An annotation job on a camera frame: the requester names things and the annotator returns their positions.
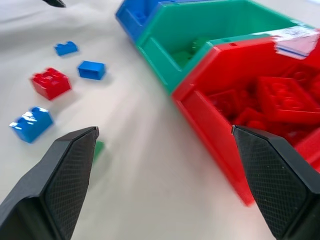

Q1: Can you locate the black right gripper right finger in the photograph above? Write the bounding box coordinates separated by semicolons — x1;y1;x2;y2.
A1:
231;124;320;240

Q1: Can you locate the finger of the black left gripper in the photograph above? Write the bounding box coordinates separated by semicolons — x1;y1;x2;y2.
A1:
0;126;100;240

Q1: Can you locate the red plastic storage bin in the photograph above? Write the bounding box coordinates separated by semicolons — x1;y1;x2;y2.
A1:
171;28;320;207

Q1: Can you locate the green plastic storage bin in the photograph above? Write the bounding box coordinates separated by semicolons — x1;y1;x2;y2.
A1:
136;0;313;95

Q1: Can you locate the white bin label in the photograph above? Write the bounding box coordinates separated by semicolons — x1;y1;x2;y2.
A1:
273;24;320;60

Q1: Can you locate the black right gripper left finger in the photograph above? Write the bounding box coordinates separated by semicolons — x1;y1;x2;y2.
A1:
41;0;67;8

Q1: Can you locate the blue toy brick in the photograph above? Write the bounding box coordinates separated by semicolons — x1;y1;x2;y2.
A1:
54;40;79;58
8;106;54;144
76;60;107;81

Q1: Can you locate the blue plastic storage bin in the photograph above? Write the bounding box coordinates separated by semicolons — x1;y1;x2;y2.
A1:
115;0;181;47

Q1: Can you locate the red toy brick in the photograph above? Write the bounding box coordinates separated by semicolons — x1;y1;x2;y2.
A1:
254;76;320;123
30;67;73;102

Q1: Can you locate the green toy brick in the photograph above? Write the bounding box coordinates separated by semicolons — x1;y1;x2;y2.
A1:
172;36;208;69
91;140;106;165

